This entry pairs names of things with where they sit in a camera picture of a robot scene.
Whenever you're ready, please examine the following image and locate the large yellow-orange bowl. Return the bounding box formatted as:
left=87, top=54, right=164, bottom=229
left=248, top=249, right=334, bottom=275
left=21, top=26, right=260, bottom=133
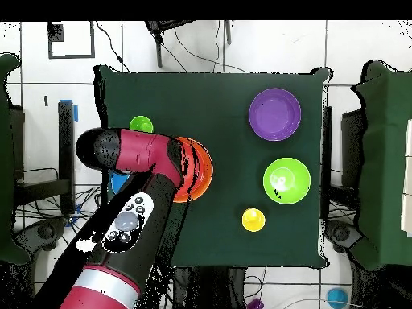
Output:
left=175, top=137, right=214, bottom=204

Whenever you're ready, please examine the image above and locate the orange-red shallow bowl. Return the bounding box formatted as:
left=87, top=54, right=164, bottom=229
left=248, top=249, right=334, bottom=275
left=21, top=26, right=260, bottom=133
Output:
left=175, top=138, right=208, bottom=199

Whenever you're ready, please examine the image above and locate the yellow cup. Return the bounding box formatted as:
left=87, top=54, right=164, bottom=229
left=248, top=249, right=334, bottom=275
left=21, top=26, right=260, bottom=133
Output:
left=241, top=208, right=266, bottom=233

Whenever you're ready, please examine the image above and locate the green cup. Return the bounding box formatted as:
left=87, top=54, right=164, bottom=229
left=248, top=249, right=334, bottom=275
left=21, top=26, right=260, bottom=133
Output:
left=129, top=115, right=155, bottom=134

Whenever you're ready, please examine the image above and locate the dark green tablecloth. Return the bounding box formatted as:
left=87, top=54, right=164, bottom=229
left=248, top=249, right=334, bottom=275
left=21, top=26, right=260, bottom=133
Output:
left=93, top=64, right=332, bottom=270

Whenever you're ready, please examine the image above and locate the purple bowl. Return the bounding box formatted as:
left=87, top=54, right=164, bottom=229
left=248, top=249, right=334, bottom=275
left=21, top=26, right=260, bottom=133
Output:
left=248, top=88, right=303, bottom=142

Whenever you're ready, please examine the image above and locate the light blue bowl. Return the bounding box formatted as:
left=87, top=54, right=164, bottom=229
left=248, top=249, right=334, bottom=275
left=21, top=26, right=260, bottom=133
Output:
left=110, top=170, right=130, bottom=196

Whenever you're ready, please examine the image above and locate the green bowl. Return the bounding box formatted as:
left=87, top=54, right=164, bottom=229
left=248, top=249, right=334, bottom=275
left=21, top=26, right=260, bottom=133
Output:
left=262, top=157, right=312, bottom=205

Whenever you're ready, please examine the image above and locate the green cloth side table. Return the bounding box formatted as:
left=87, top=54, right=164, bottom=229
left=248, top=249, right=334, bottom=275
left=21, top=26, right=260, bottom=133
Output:
left=0, top=52, right=31, bottom=266
left=348, top=60, right=412, bottom=271

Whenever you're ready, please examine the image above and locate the blue cup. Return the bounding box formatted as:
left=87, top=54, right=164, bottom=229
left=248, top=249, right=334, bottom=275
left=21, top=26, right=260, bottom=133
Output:
left=326, top=287, right=349, bottom=309

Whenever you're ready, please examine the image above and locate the tangle of cables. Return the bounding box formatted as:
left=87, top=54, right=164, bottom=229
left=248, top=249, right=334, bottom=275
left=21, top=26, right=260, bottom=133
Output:
left=15, top=184, right=104, bottom=245

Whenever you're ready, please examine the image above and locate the black table frame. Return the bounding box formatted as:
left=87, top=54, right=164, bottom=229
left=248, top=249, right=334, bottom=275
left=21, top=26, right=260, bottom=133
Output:
left=14, top=101, right=76, bottom=215
left=321, top=105, right=365, bottom=220

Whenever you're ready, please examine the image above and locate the black floor cable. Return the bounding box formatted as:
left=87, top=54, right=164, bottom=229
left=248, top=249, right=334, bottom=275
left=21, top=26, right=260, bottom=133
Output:
left=95, top=21, right=130, bottom=72

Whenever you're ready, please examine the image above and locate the black floor frame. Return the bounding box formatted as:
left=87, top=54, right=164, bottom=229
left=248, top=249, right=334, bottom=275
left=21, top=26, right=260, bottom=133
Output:
left=47, top=21, right=96, bottom=60

